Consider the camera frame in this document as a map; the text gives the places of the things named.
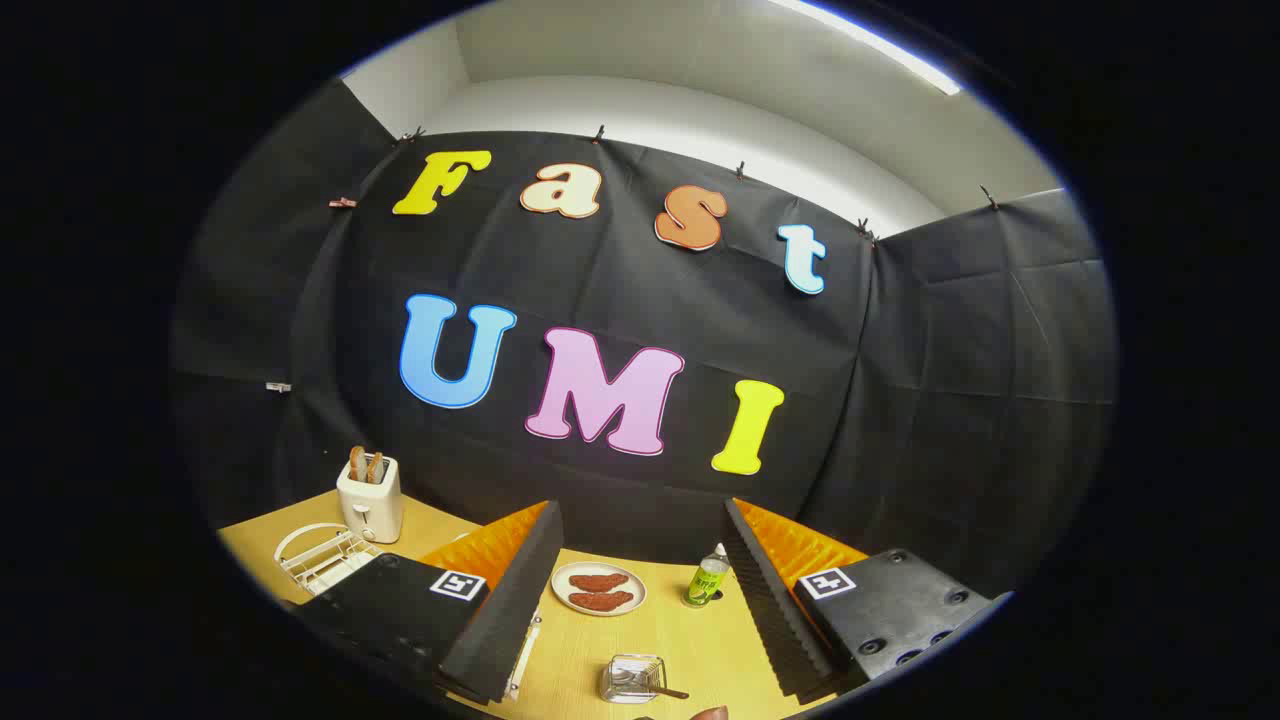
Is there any black backdrop cloth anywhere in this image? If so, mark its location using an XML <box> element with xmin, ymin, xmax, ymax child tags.
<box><xmin>170</xmin><ymin>80</ymin><xmax>1118</xmax><ymax>601</ymax></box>

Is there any white plate with sausages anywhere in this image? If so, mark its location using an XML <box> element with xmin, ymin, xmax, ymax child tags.
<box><xmin>551</xmin><ymin>561</ymin><xmax>648</xmax><ymax>617</ymax></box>

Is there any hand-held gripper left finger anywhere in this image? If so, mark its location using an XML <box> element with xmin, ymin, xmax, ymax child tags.
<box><xmin>298</xmin><ymin>500</ymin><xmax>564</xmax><ymax>706</ymax></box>

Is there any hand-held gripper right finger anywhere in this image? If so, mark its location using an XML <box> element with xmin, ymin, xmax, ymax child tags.
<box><xmin>722</xmin><ymin>497</ymin><xmax>1013</xmax><ymax>703</ymax></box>

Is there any green drink bottle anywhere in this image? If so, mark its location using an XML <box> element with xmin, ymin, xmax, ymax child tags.
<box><xmin>684</xmin><ymin>543</ymin><xmax>732</xmax><ymax>608</ymax></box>

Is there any white toaster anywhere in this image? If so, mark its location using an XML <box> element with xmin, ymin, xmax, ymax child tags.
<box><xmin>336</xmin><ymin>455</ymin><xmax>404</xmax><ymax>544</ymax></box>

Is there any wooden handled metal spoon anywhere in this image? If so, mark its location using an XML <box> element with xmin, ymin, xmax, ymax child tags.
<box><xmin>612</xmin><ymin>668</ymin><xmax>691</xmax><ymax>700</ymax></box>

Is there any white wire dish rack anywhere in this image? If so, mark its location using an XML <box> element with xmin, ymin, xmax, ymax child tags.
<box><xmin>275</xmin><ymin>522</ymin><xmax>543</xmax><ymax>701</ymax></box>

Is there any silver wire basket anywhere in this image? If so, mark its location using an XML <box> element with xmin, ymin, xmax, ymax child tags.
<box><xmin>601</xmin><ymin>654</ymin><xmax>669</xmax><ymax>705</ymax></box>

